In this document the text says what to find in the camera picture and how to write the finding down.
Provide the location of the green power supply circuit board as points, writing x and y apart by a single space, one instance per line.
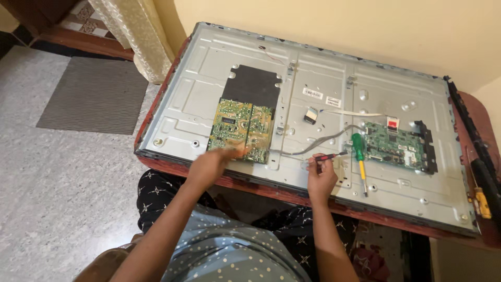
238 127

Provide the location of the red brown wooden table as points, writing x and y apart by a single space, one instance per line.
274 192

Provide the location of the green main circuit board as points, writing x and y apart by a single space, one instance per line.
393 147

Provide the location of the small red black screwdriver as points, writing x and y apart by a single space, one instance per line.
328 156

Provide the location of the brown stool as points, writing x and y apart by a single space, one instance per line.
105 262

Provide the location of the black plastic port bracket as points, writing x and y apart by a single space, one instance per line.
428 147

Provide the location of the grey metal television back panel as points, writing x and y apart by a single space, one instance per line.
313 117

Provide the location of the dark wooden door frame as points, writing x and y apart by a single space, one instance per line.
66 35

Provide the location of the person's left hand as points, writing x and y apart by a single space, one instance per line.
211 164

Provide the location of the grey ribbed floor mat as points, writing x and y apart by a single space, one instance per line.
94 96

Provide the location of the cream patterned curtain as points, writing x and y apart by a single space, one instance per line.
137 35

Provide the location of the person's right fingers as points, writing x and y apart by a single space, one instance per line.
319 163

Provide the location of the person's right hand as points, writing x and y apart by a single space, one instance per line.
320 180

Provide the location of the black insulating sheet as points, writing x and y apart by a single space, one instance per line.
252 86

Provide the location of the black plastic television frame strip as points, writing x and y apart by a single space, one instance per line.
475 145

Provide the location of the person's left fingers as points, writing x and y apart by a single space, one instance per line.
235 152

